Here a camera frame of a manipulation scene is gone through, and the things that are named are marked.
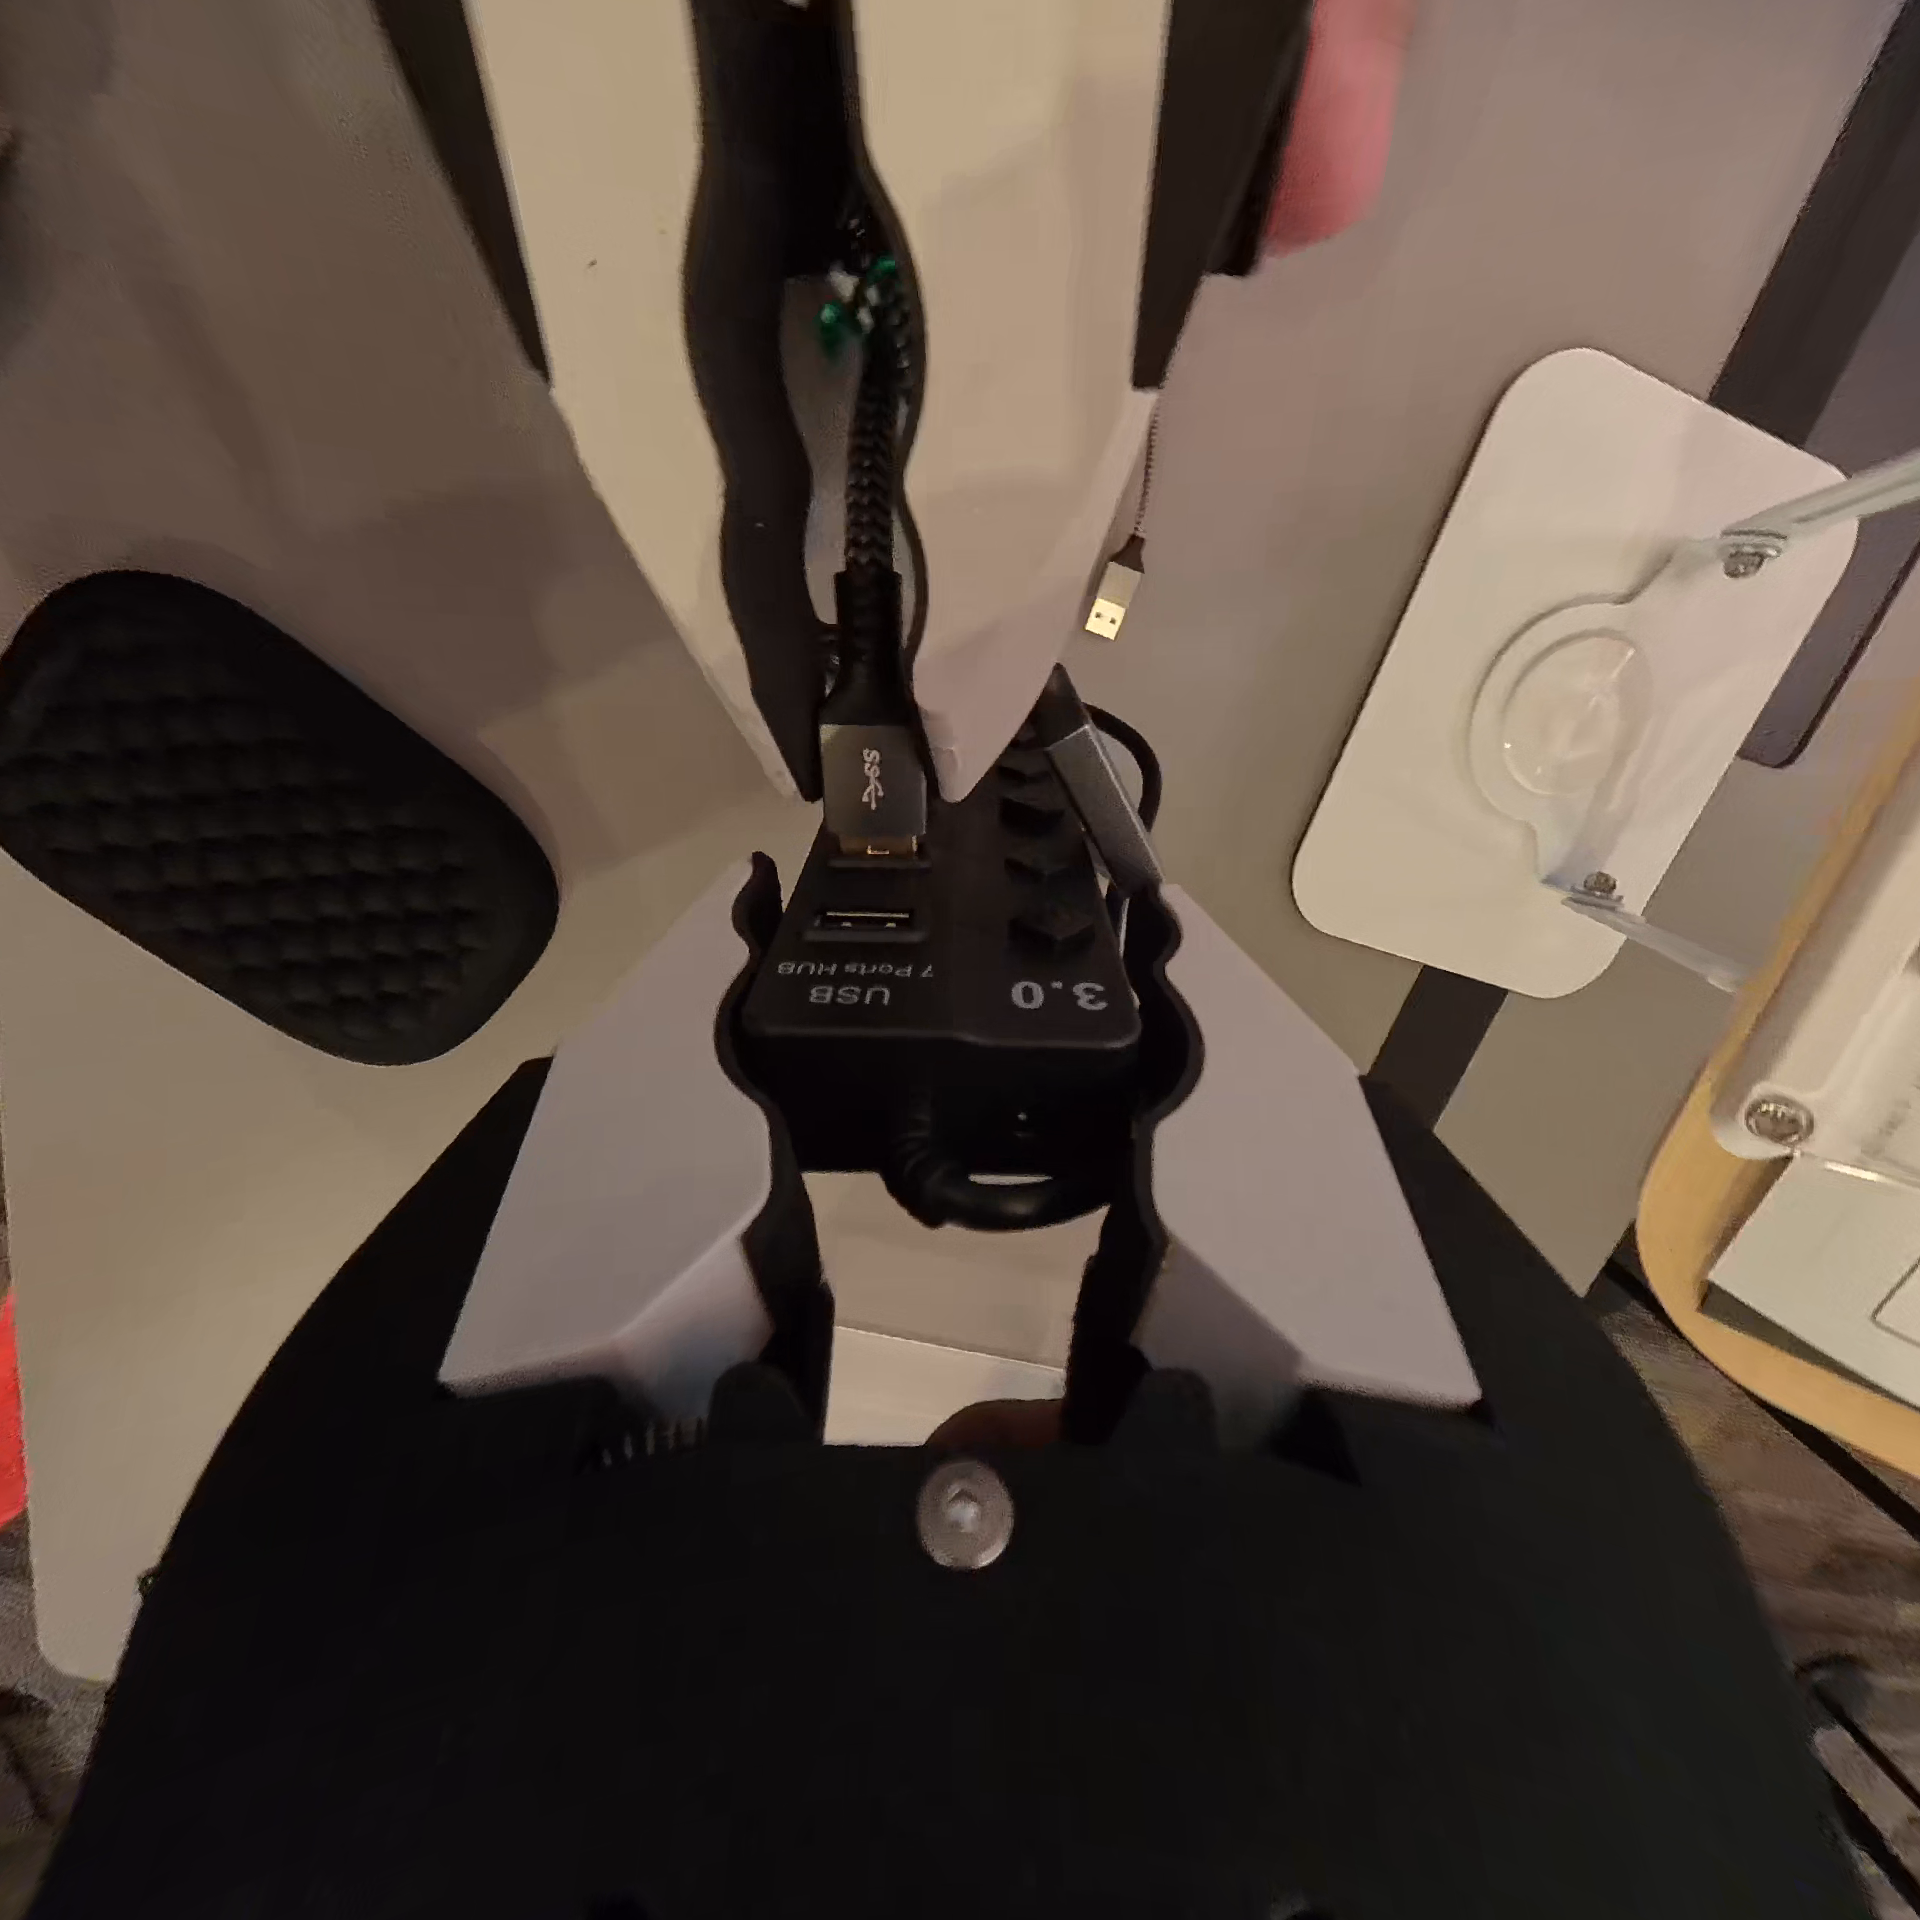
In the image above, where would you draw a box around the black wrist rest pad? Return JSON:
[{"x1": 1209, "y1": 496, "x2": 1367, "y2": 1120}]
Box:
[{"x1": 0, "y1": 571, "x2": 568, "y2": 1068}]

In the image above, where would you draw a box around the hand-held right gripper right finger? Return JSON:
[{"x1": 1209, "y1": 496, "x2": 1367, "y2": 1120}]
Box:
[{"x1": 1081, "y1": 894, "x2": 1488, "y2": 1419}]

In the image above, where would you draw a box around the black usb hub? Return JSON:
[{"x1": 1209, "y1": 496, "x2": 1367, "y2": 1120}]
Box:
[{"x1": 718, "y1": 693, "x2": 1203, "y2": 1226}]

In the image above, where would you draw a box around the white stand base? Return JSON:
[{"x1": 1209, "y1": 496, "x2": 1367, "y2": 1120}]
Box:
[{"x1": 1292, "y1": 347, "x2": 1920, "y2": 1002}]

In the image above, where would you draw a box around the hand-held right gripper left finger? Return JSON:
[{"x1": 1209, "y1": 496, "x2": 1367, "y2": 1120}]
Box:
[{"x1": 443, "y1": 918, "x2": 825, "y2": 1410}]

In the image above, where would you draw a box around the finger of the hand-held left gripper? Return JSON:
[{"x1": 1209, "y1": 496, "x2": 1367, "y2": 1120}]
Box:
[
  {"x1": 460, "y1": 0, "x2": 825, "y2": 807},
  {"x1": 847, "y1": 0, "x2": 1169, "y2": 807}
]

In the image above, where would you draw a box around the dark braided usb cable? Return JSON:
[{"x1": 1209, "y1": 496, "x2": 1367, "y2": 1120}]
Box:
[{"x1": 775, "y1": 119, "x2": 1176, "y2": 901}]

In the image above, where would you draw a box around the instruction sheet on stand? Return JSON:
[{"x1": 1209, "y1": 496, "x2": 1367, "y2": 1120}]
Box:
[{"x1": 1635, "y1": 722, "x2": 1920, "y2": 1487}]

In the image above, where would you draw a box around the person's left hand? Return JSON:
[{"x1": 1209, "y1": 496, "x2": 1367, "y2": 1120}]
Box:
[{"x1": 1260, "y1": 0, "x2": 1418, "y2": 254}]

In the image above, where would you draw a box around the silver braided usb cable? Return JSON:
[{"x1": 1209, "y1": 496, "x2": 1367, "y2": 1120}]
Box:
[{"x1": 1081, "y1": 535, "x2": 1153, "y2": 650}]

